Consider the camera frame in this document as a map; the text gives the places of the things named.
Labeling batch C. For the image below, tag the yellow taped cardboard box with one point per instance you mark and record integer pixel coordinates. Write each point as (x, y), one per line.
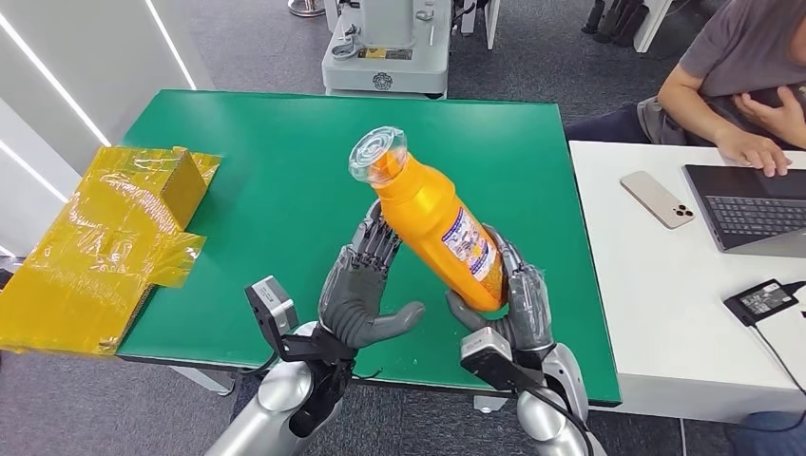
(94, 252)

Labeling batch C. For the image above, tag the dark grey laptop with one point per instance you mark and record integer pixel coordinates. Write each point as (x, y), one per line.
(746, 214)

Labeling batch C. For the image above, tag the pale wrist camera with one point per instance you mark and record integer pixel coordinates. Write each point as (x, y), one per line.
(485, 355)
(271, 305)

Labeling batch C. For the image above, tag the black power adapter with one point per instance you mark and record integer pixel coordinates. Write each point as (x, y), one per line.
(760, 301)

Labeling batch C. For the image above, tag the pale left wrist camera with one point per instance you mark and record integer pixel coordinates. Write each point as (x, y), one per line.
(271, 305)

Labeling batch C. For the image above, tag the white table leg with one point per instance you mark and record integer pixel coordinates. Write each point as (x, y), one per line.
(204, 379)

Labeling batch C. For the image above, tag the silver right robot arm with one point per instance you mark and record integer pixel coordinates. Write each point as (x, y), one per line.
(548, 415)

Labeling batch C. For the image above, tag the person's hand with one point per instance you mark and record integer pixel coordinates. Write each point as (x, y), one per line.
(781, 119)
(749, 150)

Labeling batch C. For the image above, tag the orange plastic bottle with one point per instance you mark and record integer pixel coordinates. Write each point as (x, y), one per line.
(428, 220)

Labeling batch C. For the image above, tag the person's left hand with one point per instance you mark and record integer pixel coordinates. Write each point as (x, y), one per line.
(781, 119)

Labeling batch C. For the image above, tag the grey table bracket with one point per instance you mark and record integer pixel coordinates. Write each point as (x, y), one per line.
(488, 404)

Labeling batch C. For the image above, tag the chrome stand base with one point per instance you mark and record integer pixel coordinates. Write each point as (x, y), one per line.
(305, 7)

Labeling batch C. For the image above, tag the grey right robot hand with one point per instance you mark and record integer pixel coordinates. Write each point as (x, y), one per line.
(529, 308)

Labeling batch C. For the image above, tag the beige smartphone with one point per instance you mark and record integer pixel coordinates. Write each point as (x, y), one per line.
(655, 198)

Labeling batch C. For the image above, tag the person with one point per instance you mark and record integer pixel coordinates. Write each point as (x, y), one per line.
(743, 44)

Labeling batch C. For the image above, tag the white furniture panel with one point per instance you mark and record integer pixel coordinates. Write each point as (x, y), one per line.
(653, 25)

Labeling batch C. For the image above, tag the black boots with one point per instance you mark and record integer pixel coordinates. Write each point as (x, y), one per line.
(620, 22)

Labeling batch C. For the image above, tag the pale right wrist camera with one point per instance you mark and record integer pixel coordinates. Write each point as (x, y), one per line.
(485, 355)

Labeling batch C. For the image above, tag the white furniture leg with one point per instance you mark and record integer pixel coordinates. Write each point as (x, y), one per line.
(490, 22)

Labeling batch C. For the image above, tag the blue fabric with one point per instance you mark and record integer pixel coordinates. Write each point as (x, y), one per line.
(771, 437)

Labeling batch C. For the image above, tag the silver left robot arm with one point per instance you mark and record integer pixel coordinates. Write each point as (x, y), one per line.
(277, 390)

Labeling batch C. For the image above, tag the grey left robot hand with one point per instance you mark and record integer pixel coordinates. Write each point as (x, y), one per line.
(352, 302)

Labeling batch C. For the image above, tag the person's right hand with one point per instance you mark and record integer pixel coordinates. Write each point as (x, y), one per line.
(749, 150)

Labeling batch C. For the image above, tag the white robot base machine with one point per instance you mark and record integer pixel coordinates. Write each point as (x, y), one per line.
(390, 69)

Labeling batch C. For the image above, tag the person's right forearm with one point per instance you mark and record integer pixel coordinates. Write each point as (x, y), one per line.
(689, 113)

